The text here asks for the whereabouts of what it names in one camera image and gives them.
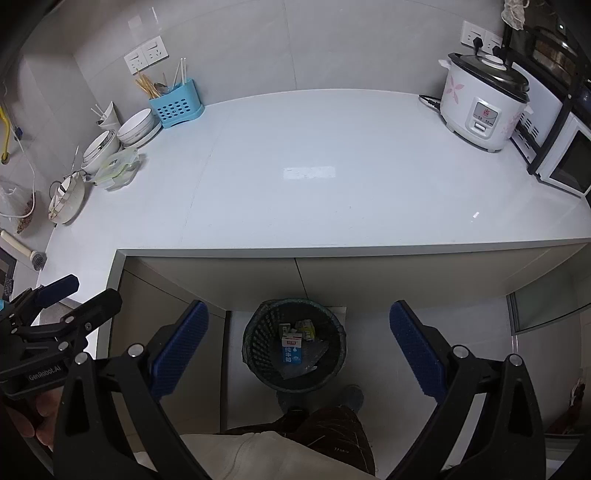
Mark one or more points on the white microwave oven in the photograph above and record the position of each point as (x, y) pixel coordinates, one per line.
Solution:
(572, 157)

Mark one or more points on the clear plastic bag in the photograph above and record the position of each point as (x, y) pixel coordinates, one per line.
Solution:
(14, 198)

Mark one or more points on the beige net bag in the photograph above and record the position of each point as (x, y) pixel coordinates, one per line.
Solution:
(513, 14)

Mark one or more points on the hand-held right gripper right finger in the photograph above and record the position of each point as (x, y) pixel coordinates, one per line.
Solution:
(418, 350)

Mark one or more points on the white wall socket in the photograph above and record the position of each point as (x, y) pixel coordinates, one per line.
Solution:
(472, 32)
(156, 50)
(494, 40)
(135, 62)

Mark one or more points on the person's left hand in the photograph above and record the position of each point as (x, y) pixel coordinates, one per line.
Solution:
(44, 415)

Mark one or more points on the blue utensil holder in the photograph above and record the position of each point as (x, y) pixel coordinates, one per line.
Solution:
(178, 110)

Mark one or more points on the blue and white milk carton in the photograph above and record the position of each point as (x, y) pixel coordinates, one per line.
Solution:
(292, 353)

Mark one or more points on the dark mesh waste bin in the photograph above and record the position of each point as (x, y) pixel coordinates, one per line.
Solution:
(256, 350)

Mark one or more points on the glass container green lid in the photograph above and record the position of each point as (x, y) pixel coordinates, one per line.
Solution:
(117, 166)

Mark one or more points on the stack of white bowls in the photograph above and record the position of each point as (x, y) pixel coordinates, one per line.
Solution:
(99, 152)

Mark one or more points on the white plastic chopstick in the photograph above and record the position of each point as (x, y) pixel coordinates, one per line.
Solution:
(177, 74)
(182, 73)

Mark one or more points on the person's right leg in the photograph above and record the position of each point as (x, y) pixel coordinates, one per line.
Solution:
(341, 443)

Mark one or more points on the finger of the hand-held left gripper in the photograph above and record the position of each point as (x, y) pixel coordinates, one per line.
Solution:
(60, 288)
(104, 307)

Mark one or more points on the person's beige top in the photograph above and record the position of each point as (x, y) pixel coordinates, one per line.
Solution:
(231, 457)

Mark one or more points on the glass sliding door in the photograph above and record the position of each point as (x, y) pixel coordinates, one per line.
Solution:
(540, 304)

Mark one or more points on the yellow wrapper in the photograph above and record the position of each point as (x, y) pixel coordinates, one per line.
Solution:
(305, 328)

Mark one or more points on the metal spoon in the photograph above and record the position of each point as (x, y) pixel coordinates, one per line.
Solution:
(160, 86)

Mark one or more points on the brown cardboard scraps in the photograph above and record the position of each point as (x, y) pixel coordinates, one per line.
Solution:
(577, 392)

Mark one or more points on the bundle of wooden chopsticks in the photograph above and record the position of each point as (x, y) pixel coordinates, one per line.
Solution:
(147, 87)

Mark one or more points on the small white box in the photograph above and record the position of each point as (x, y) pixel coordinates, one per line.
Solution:
(283, 328)

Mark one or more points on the grey slipper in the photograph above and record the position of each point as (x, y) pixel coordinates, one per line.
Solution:
(354, 397)
(287, 400)

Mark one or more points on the white angular cup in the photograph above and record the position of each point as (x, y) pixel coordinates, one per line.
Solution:
(111, 117)

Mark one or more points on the white bowl dark rim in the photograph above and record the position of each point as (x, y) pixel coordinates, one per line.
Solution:
(136, 121)
(145, 137)

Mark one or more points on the grey left slipper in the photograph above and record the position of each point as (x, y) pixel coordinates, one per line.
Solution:
(287, 400)

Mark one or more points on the white flowered rice cooker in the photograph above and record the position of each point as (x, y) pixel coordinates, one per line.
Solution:
(475, 101)

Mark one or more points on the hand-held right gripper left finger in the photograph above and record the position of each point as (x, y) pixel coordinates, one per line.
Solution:
(182, 344)

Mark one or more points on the black stove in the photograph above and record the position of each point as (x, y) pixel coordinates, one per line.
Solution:
(5, 272)

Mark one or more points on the grey right slipper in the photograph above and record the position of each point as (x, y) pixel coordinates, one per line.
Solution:
(354, 397)

